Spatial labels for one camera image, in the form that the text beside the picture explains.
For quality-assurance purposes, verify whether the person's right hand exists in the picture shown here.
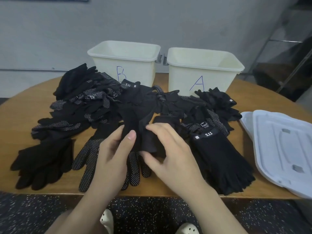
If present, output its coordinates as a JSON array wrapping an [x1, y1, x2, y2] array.
[[139, 123, 218, 199]]

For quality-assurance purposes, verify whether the person's left hand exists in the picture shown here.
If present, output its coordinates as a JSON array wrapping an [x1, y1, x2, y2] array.
[[93, 126, 137, 196]]

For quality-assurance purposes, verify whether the plain black knit glove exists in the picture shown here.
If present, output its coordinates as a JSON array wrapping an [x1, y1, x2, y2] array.
[[119, 102, 168, 159]]

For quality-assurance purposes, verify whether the person's left forearm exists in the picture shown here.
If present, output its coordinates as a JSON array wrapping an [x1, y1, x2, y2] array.
[[52, 189, 122, 234]]

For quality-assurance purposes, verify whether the person's right forearm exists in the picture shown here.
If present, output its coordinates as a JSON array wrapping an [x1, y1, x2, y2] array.
[[182, 189, 248, 234]]

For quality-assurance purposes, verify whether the pile of black gloves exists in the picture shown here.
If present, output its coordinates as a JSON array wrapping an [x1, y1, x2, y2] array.
[[10, 63, 256, 196]]

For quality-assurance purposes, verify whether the person's left white clog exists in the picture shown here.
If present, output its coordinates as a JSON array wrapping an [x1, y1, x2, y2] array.
[[99, 209, 114, 234]]

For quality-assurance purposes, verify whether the person's white clog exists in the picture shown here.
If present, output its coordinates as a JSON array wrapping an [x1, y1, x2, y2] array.
[[99, 209, 114, 234], [175, 223, 200, 234]]

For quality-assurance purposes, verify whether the person's right white clog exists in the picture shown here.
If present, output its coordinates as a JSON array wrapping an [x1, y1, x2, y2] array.
[[175, 223, 200, 234]]

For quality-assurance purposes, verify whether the cream plastic bin curved letter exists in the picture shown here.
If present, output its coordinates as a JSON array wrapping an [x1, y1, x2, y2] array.
[[87, 40, 161, 87]]

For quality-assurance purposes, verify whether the grey bin latch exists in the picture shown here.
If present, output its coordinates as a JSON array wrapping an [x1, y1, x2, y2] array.
[[156, 53, 169, 66]]

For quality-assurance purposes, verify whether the cream plastic bin pointed letter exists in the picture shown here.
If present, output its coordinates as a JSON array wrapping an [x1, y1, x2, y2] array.
[[167, 47, 245, 97]]

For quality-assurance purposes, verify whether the white plastic bin lid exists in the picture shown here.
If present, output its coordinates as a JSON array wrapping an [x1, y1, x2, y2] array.
[[252, 110, 312, 200], [239, 111, 255, 142]]

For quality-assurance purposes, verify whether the metal shelf rack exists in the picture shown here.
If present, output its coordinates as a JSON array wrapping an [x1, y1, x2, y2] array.
[[244, 0, 312, 103]]

